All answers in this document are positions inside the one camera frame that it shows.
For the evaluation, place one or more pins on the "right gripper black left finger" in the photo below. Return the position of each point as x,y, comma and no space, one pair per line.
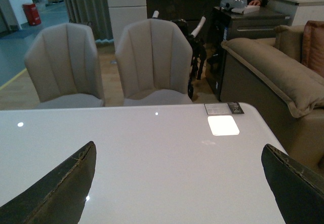
58,197

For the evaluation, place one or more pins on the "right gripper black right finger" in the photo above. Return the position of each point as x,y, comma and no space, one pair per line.
298,190

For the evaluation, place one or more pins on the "black white table label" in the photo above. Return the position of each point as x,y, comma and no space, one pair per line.
229,108

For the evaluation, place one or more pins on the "beige sofa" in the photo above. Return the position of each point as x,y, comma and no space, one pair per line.
269,75

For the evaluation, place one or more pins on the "left beige upholstered chair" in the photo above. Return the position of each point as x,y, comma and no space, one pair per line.
64,67

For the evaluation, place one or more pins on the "beige upholstered chair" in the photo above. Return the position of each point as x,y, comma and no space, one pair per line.
134,61
64,67

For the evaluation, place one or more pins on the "brown leather cushion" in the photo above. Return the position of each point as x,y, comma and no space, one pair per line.
312,46

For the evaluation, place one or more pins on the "right beige upholstered chair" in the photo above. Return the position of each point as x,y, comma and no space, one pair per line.
134,61

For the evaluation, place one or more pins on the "dark grey cabinet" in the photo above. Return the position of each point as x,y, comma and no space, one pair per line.
227,26

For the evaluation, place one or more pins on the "red fire extinguisher box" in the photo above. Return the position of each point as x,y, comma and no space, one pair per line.
31,14

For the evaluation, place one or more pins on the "grey blue helmet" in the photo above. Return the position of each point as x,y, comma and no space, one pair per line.
233,4

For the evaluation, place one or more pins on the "white column cabinet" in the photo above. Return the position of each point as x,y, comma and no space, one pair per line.
123,13

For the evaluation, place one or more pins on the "black stroller with white handles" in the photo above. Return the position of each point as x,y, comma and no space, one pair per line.
195,46

